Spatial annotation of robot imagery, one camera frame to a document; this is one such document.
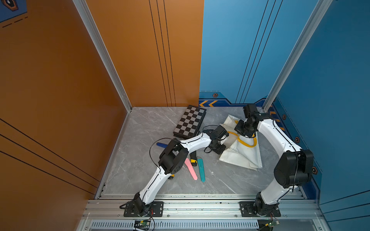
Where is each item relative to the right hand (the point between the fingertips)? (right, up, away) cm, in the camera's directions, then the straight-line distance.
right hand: (236, 130), depth 89 cm
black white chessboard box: (-29, +4, +17) cm, 34 cm away
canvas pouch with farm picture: (0, -11, -6) cm, 12 cm away
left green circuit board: (-52, -46, -17) cm, 71 cm away
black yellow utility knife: (-27, -18, +1) cm, 32 cm away
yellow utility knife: (-40, -27, -5) cm, 49 cm away
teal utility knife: (-22, -21, -1) cm, 31 cm away
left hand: (-7, -13, +6) cm, 16 cm away
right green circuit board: (+11, -44, -19) cm, 49 cm away
